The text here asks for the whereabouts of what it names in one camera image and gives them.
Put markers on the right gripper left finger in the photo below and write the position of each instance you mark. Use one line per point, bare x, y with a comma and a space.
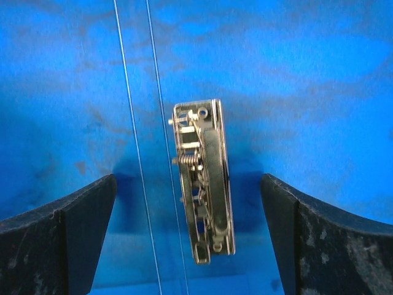
55, 248

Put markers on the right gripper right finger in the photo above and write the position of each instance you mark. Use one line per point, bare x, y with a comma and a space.
322, 249

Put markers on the blue clip file folder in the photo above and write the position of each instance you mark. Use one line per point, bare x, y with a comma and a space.
87, 88

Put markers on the metal folder clip mechanism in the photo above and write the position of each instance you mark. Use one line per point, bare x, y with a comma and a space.
201, 156

